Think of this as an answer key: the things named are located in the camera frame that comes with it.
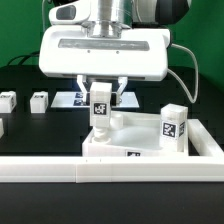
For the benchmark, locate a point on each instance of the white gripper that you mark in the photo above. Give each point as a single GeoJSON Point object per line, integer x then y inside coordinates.
{"type": "Point", "coordinates": [67, 51]}

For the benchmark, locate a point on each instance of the white square table top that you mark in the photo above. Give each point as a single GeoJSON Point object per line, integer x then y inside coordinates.
{"type": "Point", "coordinates": [132, 134]}

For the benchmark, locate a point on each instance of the white marker plate with tags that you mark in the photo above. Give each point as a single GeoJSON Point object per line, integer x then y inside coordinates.
{"type": "Point", "coordinates": [77, 100]}

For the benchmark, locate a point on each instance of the white block at left edge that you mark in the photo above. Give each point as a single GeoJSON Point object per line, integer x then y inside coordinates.
{"type": "Point", "coordinates": [1, 128]}

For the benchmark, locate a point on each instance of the white L-shaped obstacle fence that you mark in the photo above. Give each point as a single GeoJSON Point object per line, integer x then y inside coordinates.
{"type": "Point", "coordinates": [206, 166]}

